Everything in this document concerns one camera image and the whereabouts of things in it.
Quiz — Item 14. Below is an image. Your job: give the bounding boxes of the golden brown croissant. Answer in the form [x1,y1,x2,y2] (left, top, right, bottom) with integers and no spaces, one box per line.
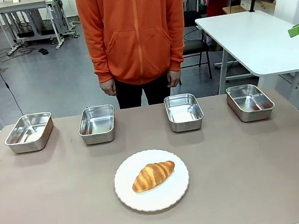
[129,159,179,195]

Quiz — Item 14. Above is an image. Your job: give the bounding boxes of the person's left orange-sleeved forearm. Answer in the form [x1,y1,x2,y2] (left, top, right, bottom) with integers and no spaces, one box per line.
[158,12,193,74]

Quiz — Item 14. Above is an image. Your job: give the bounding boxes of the person's right orange-sleeved forearm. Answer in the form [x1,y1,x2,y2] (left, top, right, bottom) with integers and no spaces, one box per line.
[82,25,115,85]

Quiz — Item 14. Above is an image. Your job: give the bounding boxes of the rectangular stainless steel container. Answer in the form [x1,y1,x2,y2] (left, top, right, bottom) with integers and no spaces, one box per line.
[74,103,120,147]
[224,80,277,126]
[162,90,207,135]
[1,110,58,157]

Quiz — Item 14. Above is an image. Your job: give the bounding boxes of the person's left hand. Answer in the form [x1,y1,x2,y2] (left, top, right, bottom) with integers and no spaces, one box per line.
[166,69,183,89]

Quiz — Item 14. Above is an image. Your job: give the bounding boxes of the person's right hand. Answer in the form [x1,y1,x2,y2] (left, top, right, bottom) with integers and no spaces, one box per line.
[98,78,118,98]

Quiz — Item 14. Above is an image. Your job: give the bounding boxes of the large white side table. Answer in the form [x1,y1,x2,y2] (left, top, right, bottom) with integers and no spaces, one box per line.
[194,2,299,89]

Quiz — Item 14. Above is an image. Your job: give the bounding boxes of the black floor pedal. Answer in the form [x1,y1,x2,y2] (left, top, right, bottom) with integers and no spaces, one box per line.
[37,46,50,57]

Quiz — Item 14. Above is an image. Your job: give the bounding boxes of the grey metal workbench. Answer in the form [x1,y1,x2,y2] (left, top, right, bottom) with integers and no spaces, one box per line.
[0,0,74,59]

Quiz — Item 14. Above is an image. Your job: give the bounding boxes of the black folding chair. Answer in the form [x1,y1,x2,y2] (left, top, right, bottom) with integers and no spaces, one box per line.
[176,8,215,83]

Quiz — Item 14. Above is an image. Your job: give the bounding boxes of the orange zip hoodie torso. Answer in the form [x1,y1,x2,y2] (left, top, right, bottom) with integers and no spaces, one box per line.
[75,0,198,93]

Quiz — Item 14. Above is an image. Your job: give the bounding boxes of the black trousers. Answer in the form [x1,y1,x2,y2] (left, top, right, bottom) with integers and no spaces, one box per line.
[113,71,174,111]

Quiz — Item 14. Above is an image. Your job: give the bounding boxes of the white scalloped round plate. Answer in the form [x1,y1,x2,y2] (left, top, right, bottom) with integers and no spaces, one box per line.
[109,144,194,217]

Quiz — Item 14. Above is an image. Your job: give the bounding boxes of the thin black floor cable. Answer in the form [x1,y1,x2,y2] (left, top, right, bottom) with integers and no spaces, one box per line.
[0,52,25,119]

